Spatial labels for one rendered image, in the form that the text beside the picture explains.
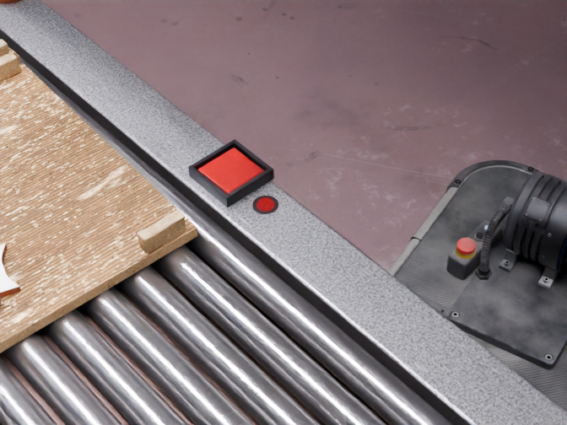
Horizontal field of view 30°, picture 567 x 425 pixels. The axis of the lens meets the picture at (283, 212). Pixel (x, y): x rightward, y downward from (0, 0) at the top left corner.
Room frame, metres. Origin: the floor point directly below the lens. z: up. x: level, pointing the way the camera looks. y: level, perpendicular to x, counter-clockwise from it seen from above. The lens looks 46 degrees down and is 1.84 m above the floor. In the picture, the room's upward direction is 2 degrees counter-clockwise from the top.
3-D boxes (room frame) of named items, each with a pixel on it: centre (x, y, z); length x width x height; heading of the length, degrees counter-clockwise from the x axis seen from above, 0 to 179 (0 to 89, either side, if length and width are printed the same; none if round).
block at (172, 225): (0.83, 0.14, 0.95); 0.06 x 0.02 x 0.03; 128
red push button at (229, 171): (0.95, 0.06, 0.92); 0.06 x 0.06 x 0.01; 40
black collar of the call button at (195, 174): (0.95, 0.06, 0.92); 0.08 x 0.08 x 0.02; 40
